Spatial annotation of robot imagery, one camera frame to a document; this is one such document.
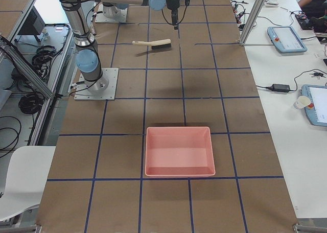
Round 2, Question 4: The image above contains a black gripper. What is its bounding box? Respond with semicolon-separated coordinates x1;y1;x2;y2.
166;0;190;30

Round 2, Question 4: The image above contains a white hand brush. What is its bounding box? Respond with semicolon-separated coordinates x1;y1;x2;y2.
132;39;171;50

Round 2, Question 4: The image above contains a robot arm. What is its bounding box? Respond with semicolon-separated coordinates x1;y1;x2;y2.
60;0;190;94

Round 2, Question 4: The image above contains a pink plastic bin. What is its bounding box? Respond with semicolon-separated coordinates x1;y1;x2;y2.
145;127;216;178

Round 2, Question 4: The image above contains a far teach pendant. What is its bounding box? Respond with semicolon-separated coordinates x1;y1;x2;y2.
267;26;307;54

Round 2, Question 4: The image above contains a teach pendant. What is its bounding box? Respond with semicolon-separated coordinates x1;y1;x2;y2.
301;84;326;127
267;26;307;54

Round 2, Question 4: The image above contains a black power adapter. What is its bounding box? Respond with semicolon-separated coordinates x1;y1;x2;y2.
265;83;291;92

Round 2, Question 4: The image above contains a paper cup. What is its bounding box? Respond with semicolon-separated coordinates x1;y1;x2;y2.
293;95;311;109

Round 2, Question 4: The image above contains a near teach pendant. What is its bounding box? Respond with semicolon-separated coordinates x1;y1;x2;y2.
301;84;326;127

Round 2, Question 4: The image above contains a white chair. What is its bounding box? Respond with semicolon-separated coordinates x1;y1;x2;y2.
1;146;56;221

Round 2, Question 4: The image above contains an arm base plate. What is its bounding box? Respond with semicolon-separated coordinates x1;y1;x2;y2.
95;3;128;24
74;68;119;101

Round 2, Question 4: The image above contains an aluminium frame post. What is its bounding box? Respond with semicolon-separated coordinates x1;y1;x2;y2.
239;0;265;46

